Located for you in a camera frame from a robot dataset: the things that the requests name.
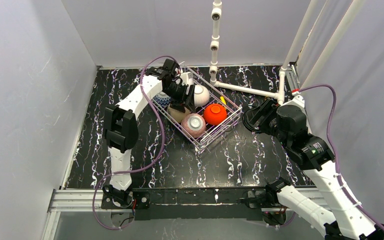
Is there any floral beige bowl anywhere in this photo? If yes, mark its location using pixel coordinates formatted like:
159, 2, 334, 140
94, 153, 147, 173
167, 104, 191, 124

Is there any blue patterned bowl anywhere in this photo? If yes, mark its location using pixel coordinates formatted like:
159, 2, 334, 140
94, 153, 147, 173
153, 92, 171, 109

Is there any coiled black cable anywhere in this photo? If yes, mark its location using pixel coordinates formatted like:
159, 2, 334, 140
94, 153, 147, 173
242, 112, 266, 135

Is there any yellow black tool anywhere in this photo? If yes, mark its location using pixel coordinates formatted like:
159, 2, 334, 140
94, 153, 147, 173
220, 96, 227, 105

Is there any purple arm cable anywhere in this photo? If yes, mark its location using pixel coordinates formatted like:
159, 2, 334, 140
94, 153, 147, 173
91, 55, 180, 232
291, 84, 384, 240

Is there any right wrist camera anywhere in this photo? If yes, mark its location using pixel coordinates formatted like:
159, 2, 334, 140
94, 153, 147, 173
290, 88, 305, 110

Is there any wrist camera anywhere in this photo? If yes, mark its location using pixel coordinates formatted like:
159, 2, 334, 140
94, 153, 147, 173
174, 68, 194, 86
290, 88, 305, 110

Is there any white PVC pipe frame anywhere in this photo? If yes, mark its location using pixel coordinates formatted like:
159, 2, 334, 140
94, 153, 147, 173
209, 0, 363, 103

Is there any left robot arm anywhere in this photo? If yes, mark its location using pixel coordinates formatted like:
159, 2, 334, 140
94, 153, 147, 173
103, 56, 196, 191

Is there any orange patterned bowl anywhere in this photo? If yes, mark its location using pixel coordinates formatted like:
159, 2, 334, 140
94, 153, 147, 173
181, 113, 207, 139

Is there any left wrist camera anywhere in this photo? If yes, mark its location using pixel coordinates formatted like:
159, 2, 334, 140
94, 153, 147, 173
174, 68, 194, 86

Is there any white ribbed bowl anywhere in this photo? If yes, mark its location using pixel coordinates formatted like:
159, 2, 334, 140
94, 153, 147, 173
194, 84, 210, 107

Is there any aluminium front rail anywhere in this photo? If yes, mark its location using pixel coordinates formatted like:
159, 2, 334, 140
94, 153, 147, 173
47, 188, 349, 214

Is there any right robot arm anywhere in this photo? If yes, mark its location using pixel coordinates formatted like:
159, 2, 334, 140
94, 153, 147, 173
242, 99, 384, 240

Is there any white wire dish rack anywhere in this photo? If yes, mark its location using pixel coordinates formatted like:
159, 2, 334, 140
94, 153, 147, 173
152, 66, 243, 155

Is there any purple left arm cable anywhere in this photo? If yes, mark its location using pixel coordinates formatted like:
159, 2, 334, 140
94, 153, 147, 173
91, 55, 180, 232

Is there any glossy orange bowl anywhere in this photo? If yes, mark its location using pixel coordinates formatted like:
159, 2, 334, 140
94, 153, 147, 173
203, 103, 228, 126

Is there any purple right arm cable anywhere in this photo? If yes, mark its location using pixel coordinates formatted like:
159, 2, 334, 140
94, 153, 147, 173
291, 84, 384, 240

